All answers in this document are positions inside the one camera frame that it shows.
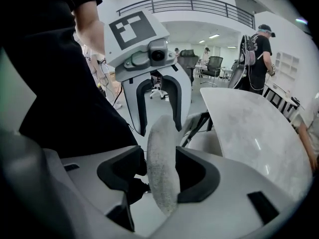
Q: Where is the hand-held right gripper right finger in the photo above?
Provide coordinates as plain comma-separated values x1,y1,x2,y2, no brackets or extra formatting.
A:
154,145,298,239

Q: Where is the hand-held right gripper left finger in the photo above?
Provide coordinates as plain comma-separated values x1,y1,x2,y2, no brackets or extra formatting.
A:
42,144,151,233

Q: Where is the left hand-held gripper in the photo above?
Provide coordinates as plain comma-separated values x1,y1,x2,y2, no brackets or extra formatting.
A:
103,10,192,137

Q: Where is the grey upholstered chair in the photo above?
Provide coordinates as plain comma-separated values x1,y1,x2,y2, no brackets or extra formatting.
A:
146,111,224,218

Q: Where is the person's left forearm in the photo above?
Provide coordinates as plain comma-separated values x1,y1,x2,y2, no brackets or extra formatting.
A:
72,0,106,57

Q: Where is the black mesh office chair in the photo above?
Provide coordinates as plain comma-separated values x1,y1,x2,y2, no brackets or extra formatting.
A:
200,55,224,87
177,49,200,85

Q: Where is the grey marble table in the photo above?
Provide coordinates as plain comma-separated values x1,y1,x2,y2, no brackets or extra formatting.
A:
199,87,314,203

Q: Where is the person's black shirt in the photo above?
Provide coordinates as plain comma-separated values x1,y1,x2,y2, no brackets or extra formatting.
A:
0,0,139,159

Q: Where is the black balcony railing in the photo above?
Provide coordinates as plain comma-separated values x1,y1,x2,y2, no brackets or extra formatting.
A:
116,0,256,31

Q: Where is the white cubby shelf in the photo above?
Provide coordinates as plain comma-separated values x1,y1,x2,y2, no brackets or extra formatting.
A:
272,50,300,85

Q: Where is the black frame side table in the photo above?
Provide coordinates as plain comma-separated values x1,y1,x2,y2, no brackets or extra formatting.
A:
262,83,300,121

